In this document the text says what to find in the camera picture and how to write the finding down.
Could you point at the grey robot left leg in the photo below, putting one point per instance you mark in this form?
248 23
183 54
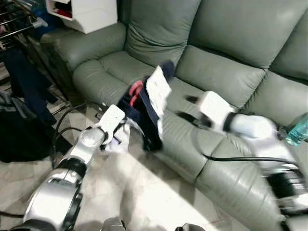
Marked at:
113 225

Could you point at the grey robot leg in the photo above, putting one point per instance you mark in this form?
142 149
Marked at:
190 227
113 225

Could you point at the black metal drying rack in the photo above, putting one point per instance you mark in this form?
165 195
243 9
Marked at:
14 21

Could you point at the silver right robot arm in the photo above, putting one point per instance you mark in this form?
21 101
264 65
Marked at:
255 130

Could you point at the navy white garment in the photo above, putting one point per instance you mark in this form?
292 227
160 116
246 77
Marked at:
144 125

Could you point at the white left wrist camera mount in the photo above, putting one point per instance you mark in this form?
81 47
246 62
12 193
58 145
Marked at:
110 120

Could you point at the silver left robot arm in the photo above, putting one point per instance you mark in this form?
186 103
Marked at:
53 202

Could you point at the grey robot right leg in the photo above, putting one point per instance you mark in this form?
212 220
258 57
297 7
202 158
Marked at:
190 227

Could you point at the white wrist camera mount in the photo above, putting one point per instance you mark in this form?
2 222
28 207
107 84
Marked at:
214 108
110 120

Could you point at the white storage box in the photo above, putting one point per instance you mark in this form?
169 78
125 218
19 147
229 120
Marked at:
91 17

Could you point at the grey-green leather sofa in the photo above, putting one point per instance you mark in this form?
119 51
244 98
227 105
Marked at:
226 29

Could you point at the clear teal water bottle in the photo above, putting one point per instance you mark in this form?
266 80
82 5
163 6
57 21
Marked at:
297 134

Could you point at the plastic clothes hanger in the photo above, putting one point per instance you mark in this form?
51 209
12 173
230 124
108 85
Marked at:
136 89

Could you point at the dark navy garment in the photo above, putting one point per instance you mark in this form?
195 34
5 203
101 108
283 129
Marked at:
29 82

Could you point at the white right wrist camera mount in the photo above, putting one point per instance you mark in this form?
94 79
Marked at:
214 108

